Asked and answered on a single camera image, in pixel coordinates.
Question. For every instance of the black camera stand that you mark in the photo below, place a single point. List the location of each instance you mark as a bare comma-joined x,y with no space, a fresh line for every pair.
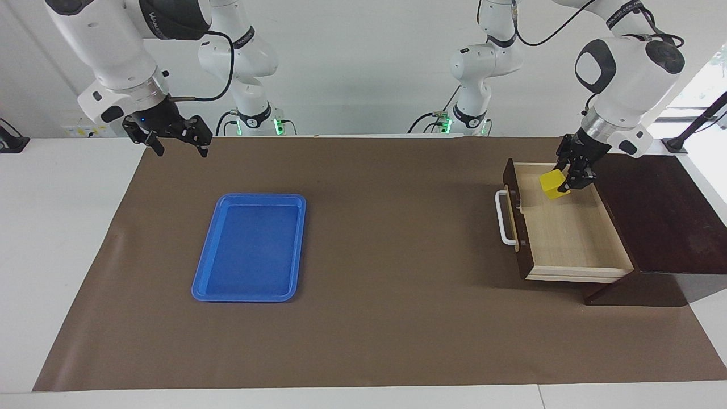
11,142
696,122

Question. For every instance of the wooden drawer with dark front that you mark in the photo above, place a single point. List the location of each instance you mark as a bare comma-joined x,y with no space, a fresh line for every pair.
568,238

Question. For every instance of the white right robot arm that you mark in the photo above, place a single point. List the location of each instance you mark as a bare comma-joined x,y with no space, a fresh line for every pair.
108,45

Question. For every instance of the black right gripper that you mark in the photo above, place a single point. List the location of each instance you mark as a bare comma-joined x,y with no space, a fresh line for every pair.
159,122

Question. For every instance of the dark wooden cabinet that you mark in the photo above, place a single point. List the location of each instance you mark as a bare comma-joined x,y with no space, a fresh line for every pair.
664,221

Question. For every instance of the bright window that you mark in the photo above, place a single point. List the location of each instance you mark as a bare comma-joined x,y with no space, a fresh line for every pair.
704,85

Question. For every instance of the brown table mat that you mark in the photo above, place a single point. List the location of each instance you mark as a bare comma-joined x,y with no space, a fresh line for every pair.
397,318

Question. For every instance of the white wall socket box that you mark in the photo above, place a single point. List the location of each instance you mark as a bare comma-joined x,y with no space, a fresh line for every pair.
76,129

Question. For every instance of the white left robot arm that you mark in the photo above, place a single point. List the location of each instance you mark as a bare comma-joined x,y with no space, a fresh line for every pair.
630,79

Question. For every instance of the yellow cube block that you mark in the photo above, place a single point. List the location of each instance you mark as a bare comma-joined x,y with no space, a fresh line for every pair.
551,184

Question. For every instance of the blue plastic tray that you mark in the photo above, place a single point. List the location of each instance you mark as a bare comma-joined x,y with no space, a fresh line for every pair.
250,250

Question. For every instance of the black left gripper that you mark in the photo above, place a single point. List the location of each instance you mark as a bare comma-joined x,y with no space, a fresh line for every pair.
585,149

